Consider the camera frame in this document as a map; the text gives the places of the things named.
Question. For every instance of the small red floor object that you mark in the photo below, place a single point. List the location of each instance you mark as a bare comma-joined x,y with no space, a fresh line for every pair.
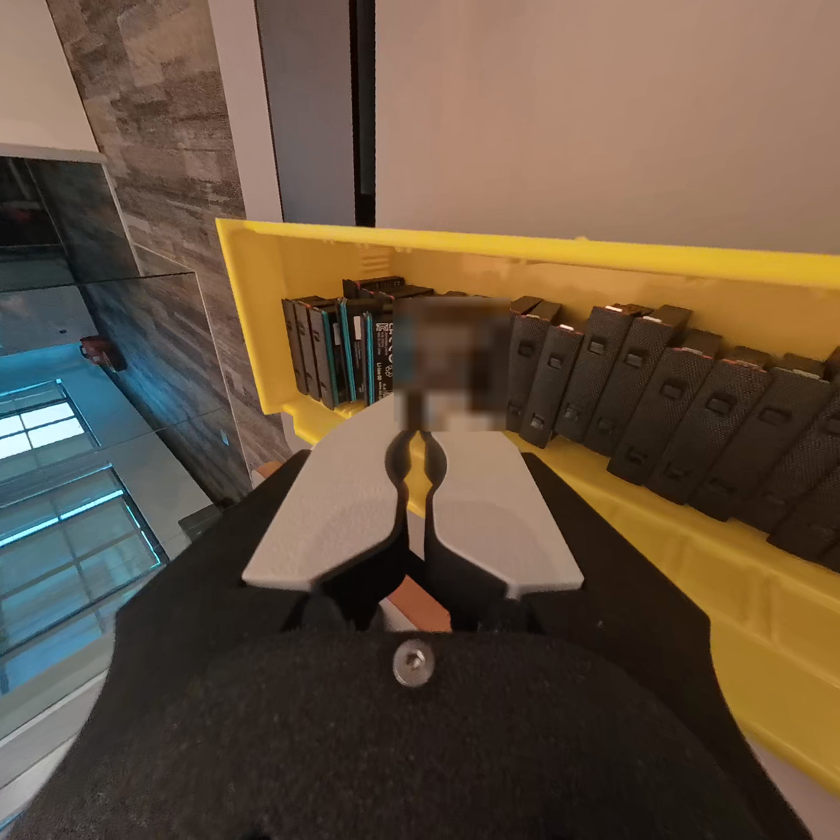
102,351

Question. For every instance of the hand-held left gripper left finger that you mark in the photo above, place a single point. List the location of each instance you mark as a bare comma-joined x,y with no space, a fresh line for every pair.
328,512

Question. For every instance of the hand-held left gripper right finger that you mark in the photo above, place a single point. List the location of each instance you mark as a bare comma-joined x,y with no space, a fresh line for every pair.
505,512

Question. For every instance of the row of black batteries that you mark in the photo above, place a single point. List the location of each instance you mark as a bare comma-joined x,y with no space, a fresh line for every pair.
656,407

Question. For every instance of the yellow plastic bin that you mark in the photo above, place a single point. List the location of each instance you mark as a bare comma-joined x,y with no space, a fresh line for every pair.
656,275

